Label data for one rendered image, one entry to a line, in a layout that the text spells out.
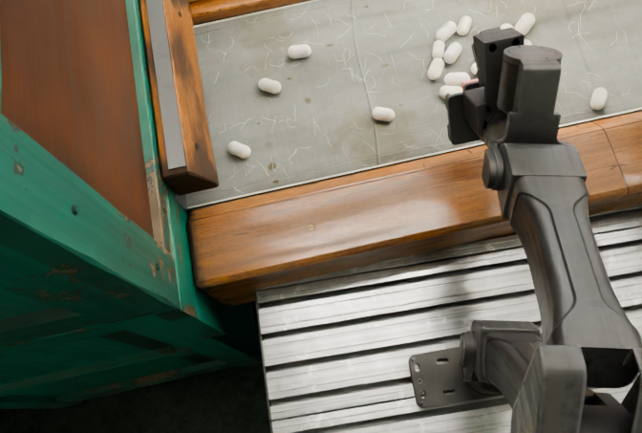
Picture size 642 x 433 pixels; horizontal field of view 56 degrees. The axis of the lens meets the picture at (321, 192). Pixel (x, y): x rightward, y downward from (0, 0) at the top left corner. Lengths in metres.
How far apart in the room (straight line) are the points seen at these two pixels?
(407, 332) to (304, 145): 0.30
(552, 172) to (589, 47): 0.44
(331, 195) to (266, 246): 0.11
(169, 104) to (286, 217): 0.21
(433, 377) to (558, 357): 0.43
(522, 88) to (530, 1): 0.42
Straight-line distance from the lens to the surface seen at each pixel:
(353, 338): 0.88
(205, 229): 0.84
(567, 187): 0.58
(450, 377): 0.87
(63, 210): 0.48
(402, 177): 0.84
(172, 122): 0.80
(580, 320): 0.49
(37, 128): 0.51
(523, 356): 0.65
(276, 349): 0.89
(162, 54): 0.85
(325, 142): 0.88
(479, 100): 0.71
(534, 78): 0.63
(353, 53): 0.95
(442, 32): 0.95
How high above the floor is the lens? 1.55
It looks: 70 degrees down
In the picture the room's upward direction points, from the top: 11 degrees counter-clockwise
